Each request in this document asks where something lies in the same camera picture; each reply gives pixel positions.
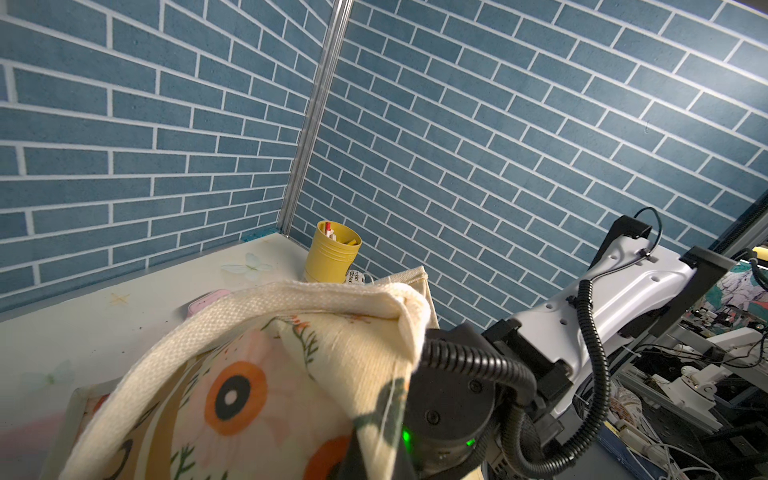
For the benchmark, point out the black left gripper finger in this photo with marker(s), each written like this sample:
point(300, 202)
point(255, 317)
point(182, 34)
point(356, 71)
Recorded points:
point(352, 466)

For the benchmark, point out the floral cream canvas bag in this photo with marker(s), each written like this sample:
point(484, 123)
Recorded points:
point(266, 383)

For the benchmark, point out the pink pencil case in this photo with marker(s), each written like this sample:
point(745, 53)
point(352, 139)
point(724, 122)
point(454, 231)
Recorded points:
point(205, 301)

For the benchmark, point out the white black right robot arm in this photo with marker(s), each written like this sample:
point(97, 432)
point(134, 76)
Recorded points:
point(527, 397)

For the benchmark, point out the yellow pen cup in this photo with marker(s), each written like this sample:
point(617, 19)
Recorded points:
point(333, 250)

